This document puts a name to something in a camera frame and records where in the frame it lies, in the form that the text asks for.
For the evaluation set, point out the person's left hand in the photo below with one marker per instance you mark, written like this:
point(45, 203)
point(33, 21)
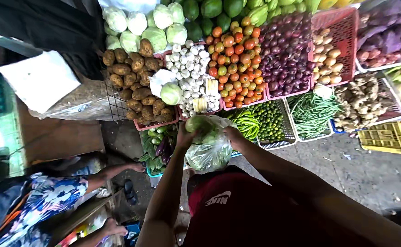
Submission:
point(183, 137)

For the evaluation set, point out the person's right hand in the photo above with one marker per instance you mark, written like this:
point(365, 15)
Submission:
point(234, 137)

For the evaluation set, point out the person's right fingers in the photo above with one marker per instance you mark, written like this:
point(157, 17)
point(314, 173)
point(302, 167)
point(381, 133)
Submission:
point(228, 131)

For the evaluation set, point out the person's left fingers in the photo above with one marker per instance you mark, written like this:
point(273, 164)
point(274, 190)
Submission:
point(182, 127)

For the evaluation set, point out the clear plastic bag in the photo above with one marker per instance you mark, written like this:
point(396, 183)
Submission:
point(210, 156)

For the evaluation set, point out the person's left forearm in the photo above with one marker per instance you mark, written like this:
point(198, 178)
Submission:
point(164, 192)

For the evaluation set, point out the person's right forearm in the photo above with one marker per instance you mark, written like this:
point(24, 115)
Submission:
point(303, 181)

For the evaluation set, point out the pile of green chilies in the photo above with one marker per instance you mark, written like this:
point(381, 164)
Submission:
point(247, 124)

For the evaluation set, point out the pink garlic crate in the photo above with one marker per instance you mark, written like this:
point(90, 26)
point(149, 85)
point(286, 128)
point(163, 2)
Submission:
point(217, 110)

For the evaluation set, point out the red potato crate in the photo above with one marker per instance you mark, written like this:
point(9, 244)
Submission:
point(157, 126)

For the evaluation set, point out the pile of eggplants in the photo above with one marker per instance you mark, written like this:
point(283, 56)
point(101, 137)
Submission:
point(162, 145)

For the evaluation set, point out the yellow baby corn pack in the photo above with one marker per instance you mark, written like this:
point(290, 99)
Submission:
point(211, 87)
point(199, 105)

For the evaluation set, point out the single light green cabbage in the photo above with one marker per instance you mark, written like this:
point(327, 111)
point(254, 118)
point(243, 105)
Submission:
point(171, 93)

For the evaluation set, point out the pile of small green limes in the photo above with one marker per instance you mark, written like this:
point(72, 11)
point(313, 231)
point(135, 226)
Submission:
point(269, 121)

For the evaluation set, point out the bunch of green leaves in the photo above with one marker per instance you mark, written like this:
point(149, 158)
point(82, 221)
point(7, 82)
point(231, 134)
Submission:
point(150, 156)

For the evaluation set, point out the pink tomato crate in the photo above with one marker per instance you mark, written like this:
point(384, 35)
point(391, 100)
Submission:
point(266, 97)

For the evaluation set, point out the pile of potatoes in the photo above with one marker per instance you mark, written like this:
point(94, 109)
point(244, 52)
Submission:
point(140, 94)

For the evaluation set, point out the white plastic wrapping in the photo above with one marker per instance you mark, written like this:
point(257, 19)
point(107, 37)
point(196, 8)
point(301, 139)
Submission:
point(157, 79)

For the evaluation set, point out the teal basket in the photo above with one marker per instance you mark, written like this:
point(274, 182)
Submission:
point(155, 175)

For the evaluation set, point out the white lime basket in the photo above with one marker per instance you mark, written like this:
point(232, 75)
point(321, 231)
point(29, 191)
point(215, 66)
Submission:
point(289, 132)

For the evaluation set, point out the pile of garlic bulbs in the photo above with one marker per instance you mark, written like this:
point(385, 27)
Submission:
point(188, 65)

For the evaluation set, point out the pink onion crate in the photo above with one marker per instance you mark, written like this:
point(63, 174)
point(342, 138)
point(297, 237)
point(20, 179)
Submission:
point(291, 94)

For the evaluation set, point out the pile of tomatoes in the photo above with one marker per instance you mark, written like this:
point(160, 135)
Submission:
point(234, 58)

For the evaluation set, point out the dark slipper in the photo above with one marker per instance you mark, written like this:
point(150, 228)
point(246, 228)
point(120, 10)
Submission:
point(129, 192)

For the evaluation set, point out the pile of green beans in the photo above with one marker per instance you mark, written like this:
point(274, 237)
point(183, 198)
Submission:
point(313, 111)

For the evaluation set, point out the pile of pale cabbages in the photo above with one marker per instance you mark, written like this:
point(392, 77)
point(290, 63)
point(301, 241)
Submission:
point(154, 38)

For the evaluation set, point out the pile of red onions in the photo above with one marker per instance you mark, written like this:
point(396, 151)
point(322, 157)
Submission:
point(284, 55)

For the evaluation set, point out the white bean basket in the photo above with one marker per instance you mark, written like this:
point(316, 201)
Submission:
point(329, 133)

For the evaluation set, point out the white wrapped bundle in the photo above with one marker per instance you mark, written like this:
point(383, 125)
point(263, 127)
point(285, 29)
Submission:
point(323, 91)

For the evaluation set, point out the worn wooden table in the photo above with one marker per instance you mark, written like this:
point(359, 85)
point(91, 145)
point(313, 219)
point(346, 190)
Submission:
point(83, 97)

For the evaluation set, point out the pile of dark green fruits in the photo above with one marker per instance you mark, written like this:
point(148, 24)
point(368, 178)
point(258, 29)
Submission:
point(211, 9)

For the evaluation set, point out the pile of yellow onions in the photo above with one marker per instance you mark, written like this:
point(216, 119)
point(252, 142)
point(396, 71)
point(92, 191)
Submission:
point(330, 61)

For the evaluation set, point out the brown wooden panel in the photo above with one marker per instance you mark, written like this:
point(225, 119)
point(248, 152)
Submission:
point(59, 133)

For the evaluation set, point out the pile of light green chayotes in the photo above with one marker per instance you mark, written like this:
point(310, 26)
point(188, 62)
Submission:
point(262, 12)

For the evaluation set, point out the wooden bench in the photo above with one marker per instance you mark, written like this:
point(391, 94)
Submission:
point(85, 216)

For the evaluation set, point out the pile of ginger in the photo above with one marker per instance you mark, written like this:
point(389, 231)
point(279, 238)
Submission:
point(361, 99)

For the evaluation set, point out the red perforated crate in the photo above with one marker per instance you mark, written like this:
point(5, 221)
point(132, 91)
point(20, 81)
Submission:
point(348, 44)

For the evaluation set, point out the white square board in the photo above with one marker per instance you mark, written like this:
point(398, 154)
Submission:
point(41, 80)

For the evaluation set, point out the yellow plastic crate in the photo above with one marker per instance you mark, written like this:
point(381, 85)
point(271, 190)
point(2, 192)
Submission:
point(382, 137)

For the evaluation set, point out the black cloth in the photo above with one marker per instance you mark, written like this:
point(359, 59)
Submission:
point(59, 31)

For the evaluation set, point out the pile of reddish shallots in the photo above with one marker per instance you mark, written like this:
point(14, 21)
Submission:
point(373, 58)

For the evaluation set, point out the white shallot tray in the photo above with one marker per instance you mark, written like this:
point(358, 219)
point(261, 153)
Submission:
point(384, 67)

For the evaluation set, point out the white ginger crate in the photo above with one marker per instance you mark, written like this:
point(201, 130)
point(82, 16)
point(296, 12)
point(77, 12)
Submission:
point(394, 97)

